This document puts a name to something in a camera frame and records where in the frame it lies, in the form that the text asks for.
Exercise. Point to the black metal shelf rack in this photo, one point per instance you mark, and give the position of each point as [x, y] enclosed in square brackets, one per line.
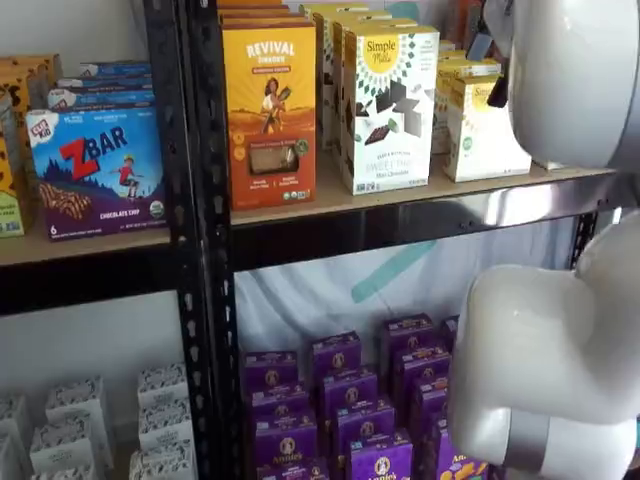
[350, 240]
[75, 285]

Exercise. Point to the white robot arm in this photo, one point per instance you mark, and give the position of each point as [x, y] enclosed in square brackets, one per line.
[575, 75]

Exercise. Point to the yellow brown spotted box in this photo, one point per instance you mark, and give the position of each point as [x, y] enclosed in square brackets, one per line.
[10, 200]
[30, 75]

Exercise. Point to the orange Pretzel Crackers box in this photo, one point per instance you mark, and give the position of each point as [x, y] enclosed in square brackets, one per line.
[465, 20]

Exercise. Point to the orange Revival snack box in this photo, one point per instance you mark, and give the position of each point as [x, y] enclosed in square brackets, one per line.
[260, 10]
[270, 125]
[265, 21]

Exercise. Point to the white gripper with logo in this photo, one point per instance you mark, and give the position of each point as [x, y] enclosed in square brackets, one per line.
[502, 15]

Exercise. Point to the blue purple Zbar box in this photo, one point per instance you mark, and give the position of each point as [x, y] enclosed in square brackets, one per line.
[100, 99]
[95, 175]
[105, 82]
[115, 68]

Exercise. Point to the white yellow almond bars box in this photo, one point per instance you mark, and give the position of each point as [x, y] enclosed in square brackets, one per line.
[465, 67]
[446, 45]
[450, 55]
[475, 150]

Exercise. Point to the white Sweet Thins box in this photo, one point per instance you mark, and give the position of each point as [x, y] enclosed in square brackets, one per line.
[350, 15]
[330, 7]
[390, 150]
[375, 23]

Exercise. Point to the purple Annie's box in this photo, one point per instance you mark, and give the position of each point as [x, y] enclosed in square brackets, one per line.
[430, 405]
[365, 422]
[335, 355]
[422, 370]
[350, 392]
[407, 335]
[380, 457]
[285, 440]
[270, 370]
[280, 402]
[450, 460]
[292, 471]

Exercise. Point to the white patterned small box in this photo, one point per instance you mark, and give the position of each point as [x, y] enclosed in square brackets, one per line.
[162, 385]
[165, 425]
[162, 462]
[12, 415]
[7, 460]
[77, 400]
[62, 445]
[62, 474]

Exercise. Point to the tan particle board shelf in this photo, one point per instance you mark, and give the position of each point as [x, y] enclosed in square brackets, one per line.
[100, 247]
[330, 200]

